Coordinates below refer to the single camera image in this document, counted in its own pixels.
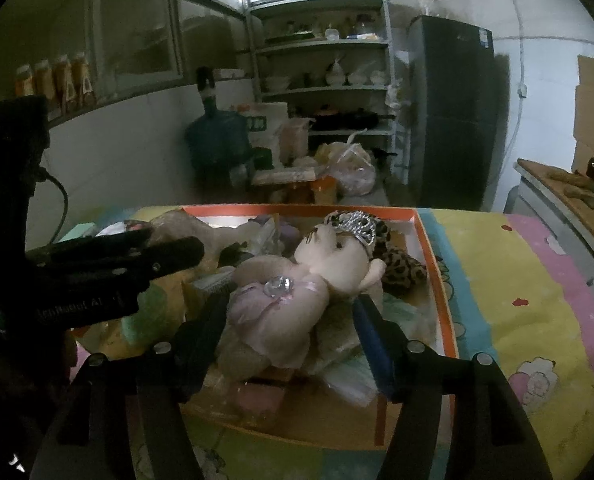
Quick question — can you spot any white shelf rack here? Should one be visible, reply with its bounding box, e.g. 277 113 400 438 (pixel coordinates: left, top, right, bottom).
244 0 398 187

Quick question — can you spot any white sack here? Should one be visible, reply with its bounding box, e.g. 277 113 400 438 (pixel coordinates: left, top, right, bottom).
246 102 288 167

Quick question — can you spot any black cable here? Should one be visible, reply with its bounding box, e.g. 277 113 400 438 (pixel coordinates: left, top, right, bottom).
36 169 71 247

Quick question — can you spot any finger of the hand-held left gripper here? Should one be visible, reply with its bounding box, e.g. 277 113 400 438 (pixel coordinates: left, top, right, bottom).
26 227 158 267
51 236 206 287

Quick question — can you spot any silver tiara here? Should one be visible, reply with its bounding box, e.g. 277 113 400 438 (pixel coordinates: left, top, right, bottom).
323 209 378 249

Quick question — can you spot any green fuzzy pad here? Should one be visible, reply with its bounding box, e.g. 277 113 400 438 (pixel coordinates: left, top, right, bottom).
121 284 174 357

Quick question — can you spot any sliding glass window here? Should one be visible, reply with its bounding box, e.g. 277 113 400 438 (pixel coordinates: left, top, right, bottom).
6 0 248 127

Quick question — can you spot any clear plastic bag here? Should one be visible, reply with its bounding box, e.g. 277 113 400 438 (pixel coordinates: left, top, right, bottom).
316 129 378 197

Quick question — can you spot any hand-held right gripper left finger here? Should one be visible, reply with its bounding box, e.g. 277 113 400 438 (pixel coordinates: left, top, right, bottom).
29 292 233 480

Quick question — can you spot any leopard print cloth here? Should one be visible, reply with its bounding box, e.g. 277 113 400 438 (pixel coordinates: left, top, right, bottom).
366 219 428 297

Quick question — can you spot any wooden cutting board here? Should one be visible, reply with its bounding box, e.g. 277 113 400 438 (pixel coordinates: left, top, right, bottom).
516 157 594 257

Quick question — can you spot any blue water jug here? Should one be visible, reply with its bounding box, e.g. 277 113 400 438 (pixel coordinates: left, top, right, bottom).
184 67 254 172

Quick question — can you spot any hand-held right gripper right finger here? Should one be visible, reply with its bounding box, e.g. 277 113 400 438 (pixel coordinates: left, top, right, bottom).
352 295 554 480

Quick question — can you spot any cardboard box with orange rim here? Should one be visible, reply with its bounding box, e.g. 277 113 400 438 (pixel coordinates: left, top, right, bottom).
176 203 461 449

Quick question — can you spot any dark refrigerator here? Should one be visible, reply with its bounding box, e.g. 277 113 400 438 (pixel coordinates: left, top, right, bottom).
406 14 498 212

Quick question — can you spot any pink soft pack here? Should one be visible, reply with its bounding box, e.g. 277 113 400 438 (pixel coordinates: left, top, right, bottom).
234 379 288 414

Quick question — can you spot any beige teddy bear pink dress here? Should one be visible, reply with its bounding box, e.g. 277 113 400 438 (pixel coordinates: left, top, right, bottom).
216 224 386 369

